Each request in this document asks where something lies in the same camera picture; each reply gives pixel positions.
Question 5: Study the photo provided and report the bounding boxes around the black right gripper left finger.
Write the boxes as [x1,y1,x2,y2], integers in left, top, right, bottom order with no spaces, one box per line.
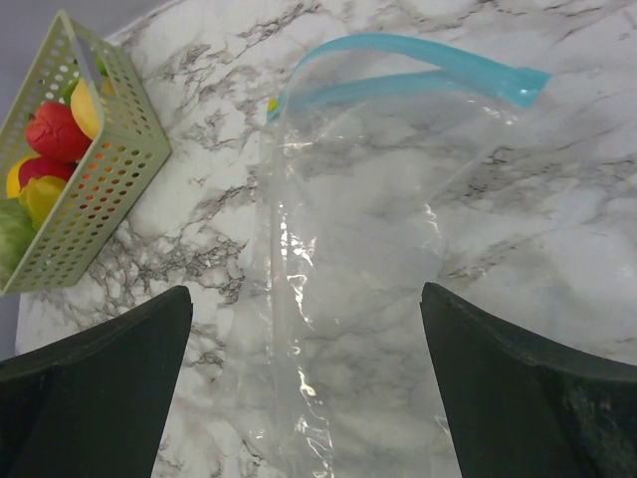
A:
[1,286,193,477]

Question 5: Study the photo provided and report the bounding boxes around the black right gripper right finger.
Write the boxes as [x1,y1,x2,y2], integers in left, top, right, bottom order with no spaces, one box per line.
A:
[420,283,636,477]

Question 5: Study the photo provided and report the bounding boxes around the red tomato toy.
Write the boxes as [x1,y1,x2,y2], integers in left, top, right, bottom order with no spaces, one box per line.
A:
[25,102,93,162]

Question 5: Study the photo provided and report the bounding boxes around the yellow pear toy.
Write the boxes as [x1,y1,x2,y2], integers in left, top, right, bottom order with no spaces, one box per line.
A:
[70,79,102,139]

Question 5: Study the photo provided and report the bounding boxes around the clear zip top bag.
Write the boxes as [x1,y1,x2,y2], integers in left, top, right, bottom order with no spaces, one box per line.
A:
[262,33,549,477]

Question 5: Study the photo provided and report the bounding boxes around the green cabbage toy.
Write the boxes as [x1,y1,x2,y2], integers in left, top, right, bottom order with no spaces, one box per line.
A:
[0,198,36,287]

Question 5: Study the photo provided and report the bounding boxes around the yellow green starfruit toy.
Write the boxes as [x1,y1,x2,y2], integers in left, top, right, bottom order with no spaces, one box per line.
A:
[19,175,67,230]

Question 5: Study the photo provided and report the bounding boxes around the green perforated plastic basket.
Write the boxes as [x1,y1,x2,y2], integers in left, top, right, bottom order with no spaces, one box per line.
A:
[1,11,171,294]

